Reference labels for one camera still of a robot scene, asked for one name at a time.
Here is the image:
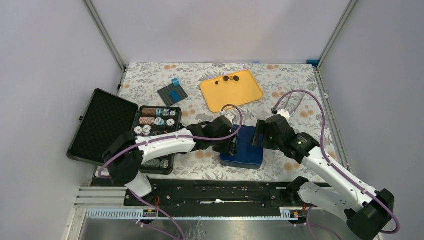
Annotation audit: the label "clear plastic tongs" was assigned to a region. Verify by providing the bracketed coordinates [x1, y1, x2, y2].
[285, 92, 307, 114]

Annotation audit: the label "blue tin lid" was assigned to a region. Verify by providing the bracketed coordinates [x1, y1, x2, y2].
[219, 125, 264, 170]

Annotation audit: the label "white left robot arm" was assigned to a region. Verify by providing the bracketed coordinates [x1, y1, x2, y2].
[98, 114, 236, 206]

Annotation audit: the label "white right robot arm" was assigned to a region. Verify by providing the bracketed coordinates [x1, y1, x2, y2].
[252, 114, 395, 240]

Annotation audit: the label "yellow plastic tray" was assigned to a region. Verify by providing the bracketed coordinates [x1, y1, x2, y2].
[199, 69, 264, 113]

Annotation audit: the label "floral table cloth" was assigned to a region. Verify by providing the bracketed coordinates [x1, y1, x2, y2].
[96, 62, 344, 184]

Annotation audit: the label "pile of dark chocolates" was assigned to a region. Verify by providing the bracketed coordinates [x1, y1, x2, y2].
[223, 75, 240, 82]

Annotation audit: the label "blue building brick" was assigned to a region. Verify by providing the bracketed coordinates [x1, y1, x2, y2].
[171, 78, 180, 87]

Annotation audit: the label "blue clamp at corner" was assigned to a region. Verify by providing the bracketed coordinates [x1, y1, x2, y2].
[306, 59, 320, 68]

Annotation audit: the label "black poker chip case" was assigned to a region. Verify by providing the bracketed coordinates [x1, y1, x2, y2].
[66, 88, 182, 166]

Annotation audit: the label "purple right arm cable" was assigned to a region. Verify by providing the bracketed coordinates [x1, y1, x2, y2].
[272, 89, 401, 240]

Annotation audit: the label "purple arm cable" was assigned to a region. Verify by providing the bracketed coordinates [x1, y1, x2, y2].
[96, 104, 244, 240]
[272, 89, 401, 240]

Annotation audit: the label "grey cable duct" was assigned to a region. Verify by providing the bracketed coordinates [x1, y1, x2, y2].
[85, 207, 299, 221]

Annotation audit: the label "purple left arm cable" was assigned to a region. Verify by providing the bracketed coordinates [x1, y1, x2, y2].
[96, 104, 244, 240]

